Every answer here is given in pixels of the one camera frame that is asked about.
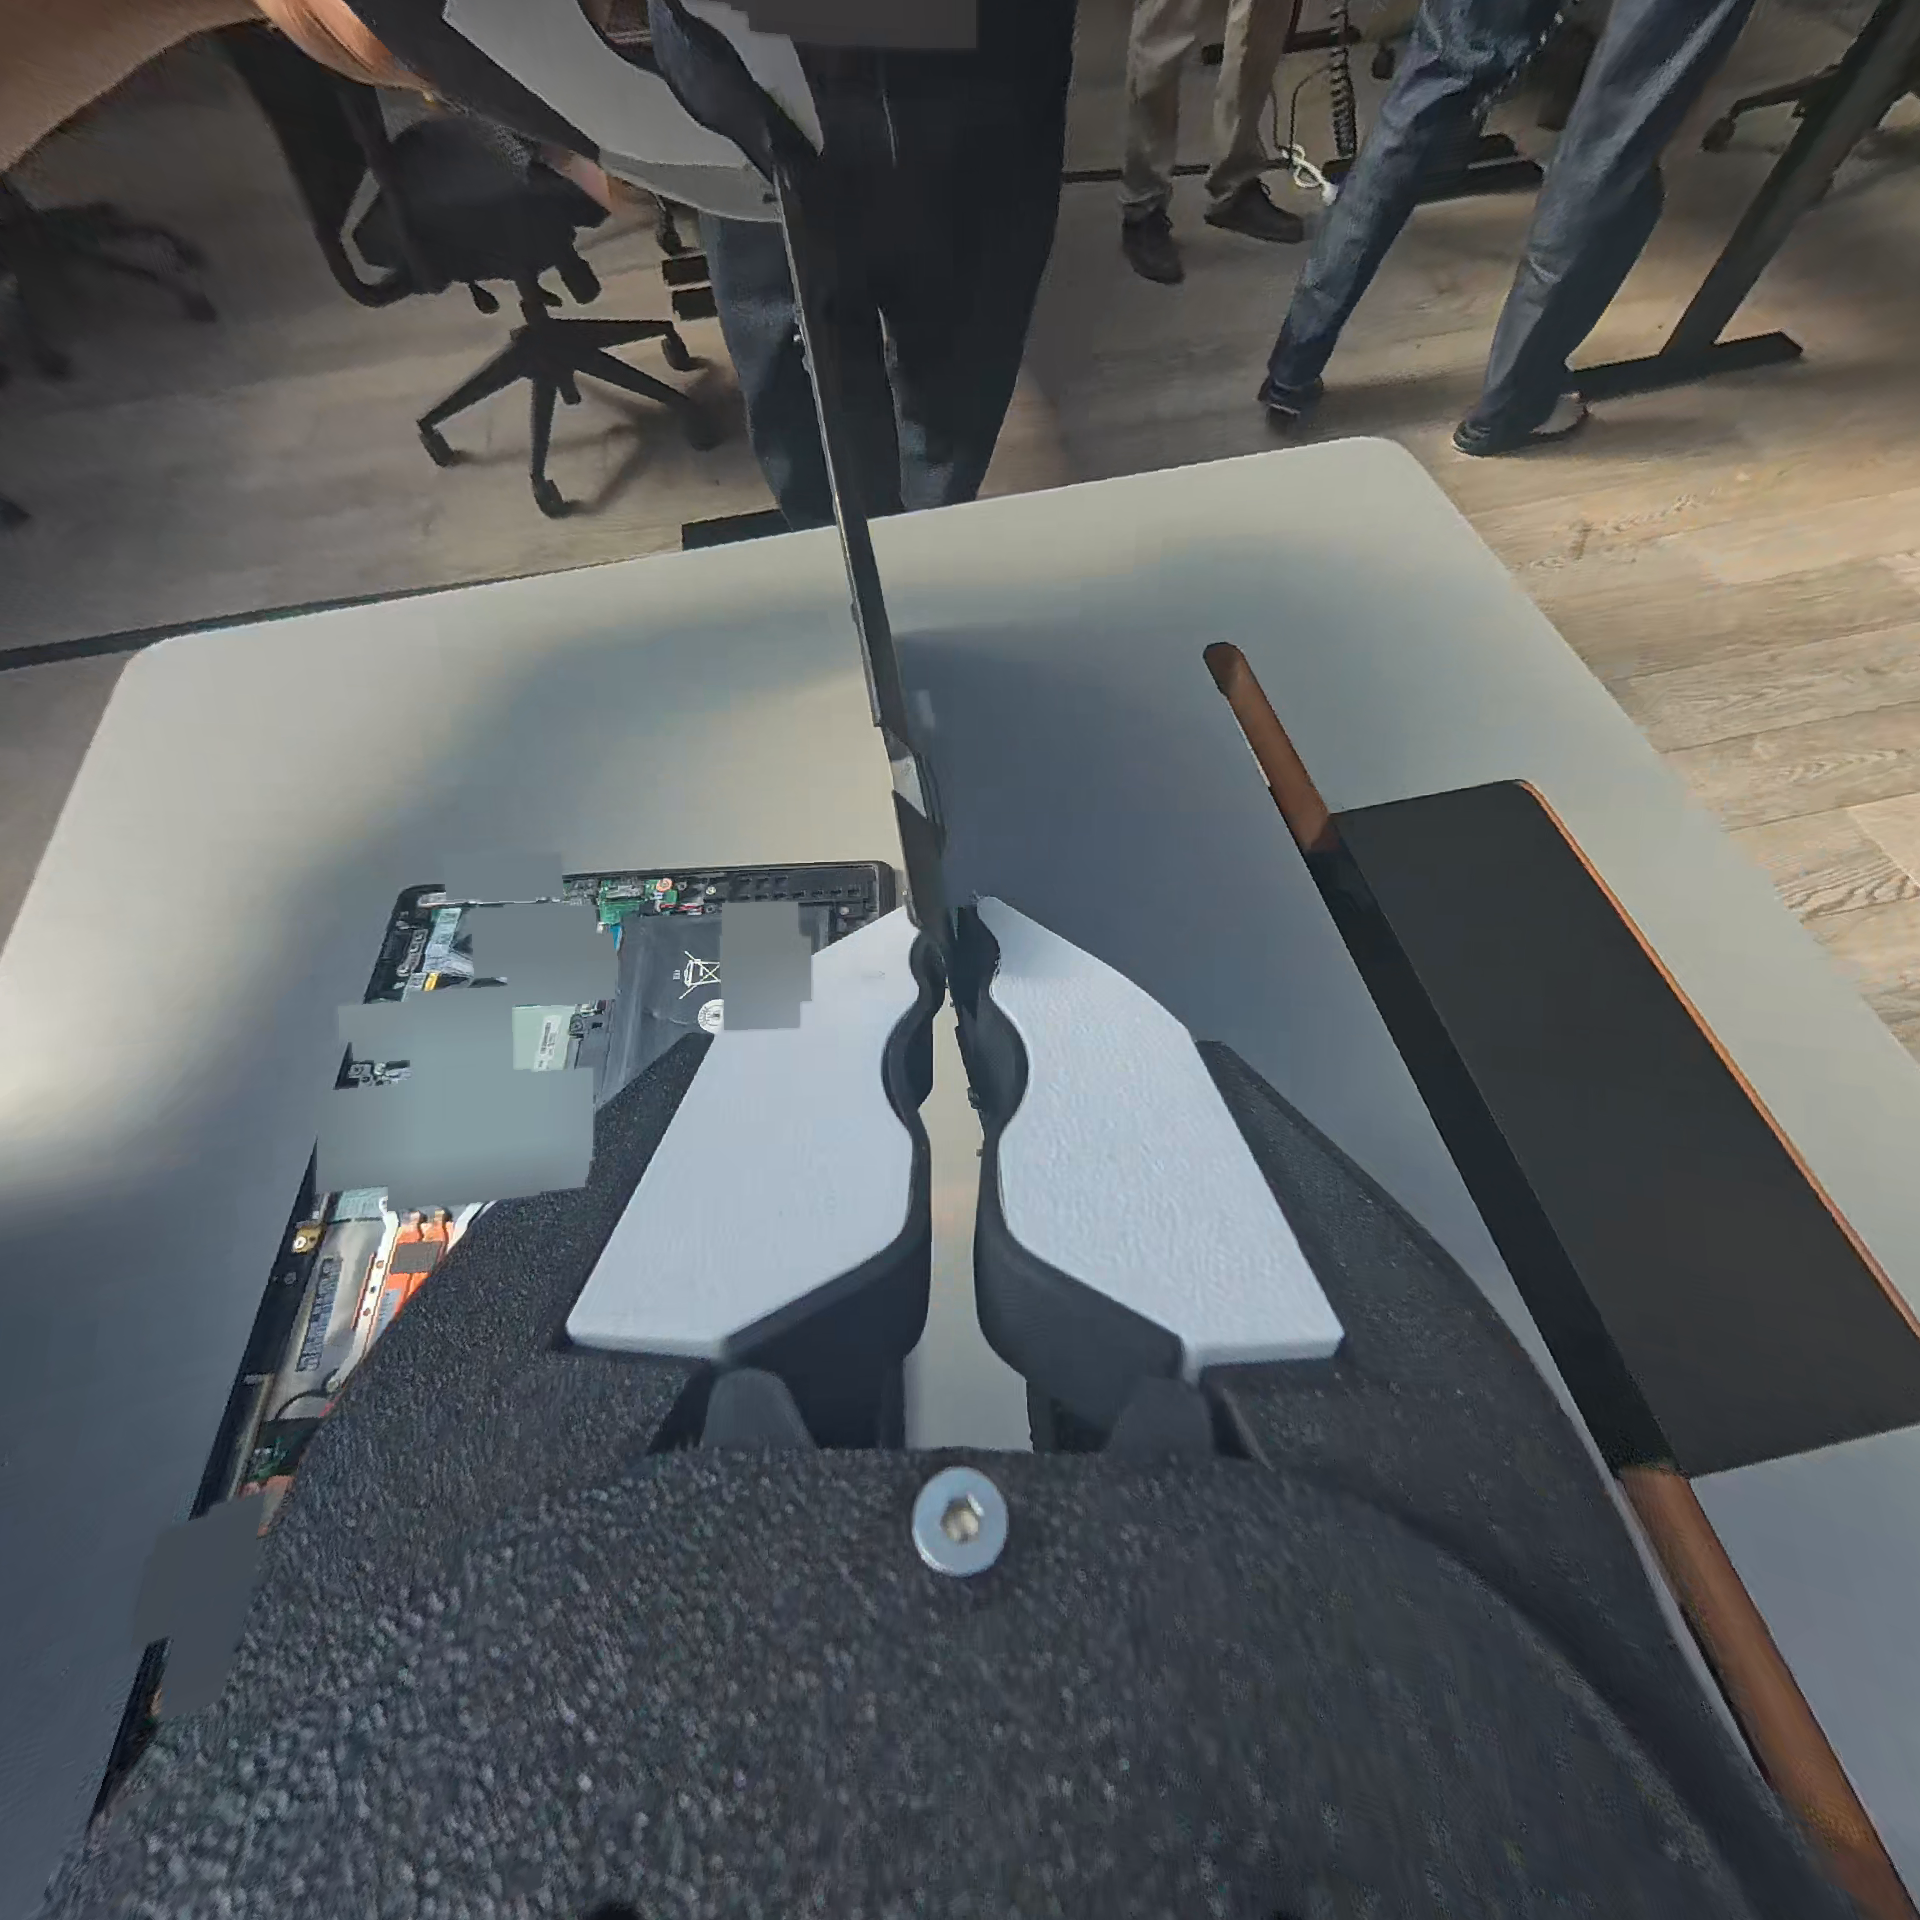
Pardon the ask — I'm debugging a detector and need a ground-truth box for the black desk leg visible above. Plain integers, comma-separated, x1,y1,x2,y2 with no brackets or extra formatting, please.
1558,0,1920,404

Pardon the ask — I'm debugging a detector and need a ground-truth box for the person's left hand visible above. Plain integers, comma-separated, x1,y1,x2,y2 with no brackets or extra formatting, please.
251,0,448,109

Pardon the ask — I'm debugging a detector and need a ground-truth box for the black desk foot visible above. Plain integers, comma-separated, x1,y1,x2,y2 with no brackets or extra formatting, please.
1062,129,1547,203

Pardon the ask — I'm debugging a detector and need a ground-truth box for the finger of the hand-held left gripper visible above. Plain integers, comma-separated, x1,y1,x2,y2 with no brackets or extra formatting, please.
678,0,829,160
446,0,784,222

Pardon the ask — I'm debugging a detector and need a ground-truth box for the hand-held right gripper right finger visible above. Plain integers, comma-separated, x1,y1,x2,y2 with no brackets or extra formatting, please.
961,896,1346,1386

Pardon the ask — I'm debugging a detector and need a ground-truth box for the black wood-edged desk panel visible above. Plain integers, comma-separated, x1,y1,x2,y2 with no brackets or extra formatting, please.
1204,643,1920,1920

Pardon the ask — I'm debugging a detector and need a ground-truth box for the laptop bottom cover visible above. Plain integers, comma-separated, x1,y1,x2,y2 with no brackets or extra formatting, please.
769,152,1004,1121

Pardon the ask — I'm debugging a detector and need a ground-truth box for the white desk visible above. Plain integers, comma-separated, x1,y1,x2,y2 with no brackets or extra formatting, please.
0,435,1920,1920

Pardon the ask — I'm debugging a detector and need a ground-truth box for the person's left forearm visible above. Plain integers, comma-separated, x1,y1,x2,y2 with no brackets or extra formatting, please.
0,0,302,170

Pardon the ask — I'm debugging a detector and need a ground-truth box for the black laptop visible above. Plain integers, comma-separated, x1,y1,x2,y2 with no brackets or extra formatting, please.
90,857,904,1824

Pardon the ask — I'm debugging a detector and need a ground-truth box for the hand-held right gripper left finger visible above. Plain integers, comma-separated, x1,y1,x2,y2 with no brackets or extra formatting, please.
566,904,934,1368

